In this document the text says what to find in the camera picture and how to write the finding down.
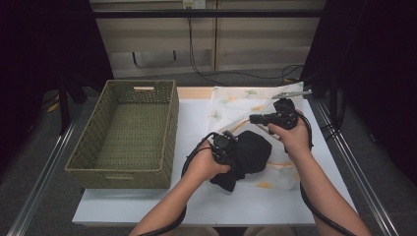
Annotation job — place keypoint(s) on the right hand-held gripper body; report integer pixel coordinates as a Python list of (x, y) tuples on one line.
[(285, 114)]

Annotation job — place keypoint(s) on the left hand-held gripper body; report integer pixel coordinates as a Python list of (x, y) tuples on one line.
[(223, 146)]

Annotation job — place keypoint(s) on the black cloth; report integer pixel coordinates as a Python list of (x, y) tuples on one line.
[(250, 154)]

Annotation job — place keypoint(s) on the white leaf-print mesh laundry bag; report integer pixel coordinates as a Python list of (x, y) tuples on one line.
[(236, 101)]

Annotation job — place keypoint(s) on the green woven basket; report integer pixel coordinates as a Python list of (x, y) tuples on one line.
[(131, 131)]

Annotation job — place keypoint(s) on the person's right hand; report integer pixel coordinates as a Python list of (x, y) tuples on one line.
[(295, 141)]

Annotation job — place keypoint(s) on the person's left hand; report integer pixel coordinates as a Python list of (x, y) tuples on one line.
[(203, 167)]

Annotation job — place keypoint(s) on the black metal stand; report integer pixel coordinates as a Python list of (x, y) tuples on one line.
[(64, 108), (333, 98)]

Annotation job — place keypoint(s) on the white board sheet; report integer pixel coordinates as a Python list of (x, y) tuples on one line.
[(196, 206)]

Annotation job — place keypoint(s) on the person's right leg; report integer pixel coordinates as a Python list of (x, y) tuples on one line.
[(270, 232)]

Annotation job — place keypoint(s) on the dark curtain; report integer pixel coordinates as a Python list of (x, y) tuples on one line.
[(39, 49), (377, 65)]

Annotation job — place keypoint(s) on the yellow floor tape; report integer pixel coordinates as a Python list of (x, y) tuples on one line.
[(52, 107)]

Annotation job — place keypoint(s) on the white wall outlet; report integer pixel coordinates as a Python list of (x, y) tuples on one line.
[(194, 3)]

